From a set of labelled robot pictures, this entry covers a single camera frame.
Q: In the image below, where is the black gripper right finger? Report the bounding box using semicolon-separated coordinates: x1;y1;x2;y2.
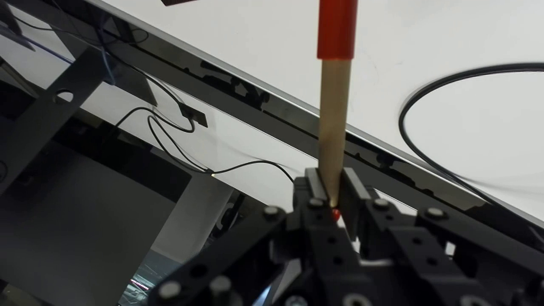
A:
339;167;399;245

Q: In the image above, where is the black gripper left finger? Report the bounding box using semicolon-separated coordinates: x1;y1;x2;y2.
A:
291;167;334;240

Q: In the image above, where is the red and tan pen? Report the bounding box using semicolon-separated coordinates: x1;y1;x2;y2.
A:
315;0;361;220

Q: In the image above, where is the black monitor stand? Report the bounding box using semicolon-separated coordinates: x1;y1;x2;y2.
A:
0;33;159;194

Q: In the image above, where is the thin black cable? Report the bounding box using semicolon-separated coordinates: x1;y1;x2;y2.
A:
116;73;297;184

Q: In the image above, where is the thick black looped cable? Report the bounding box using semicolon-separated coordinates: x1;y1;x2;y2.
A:
399;60;544;228

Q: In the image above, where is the black table divider rail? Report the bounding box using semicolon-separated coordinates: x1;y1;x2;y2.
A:
0;0;544;257

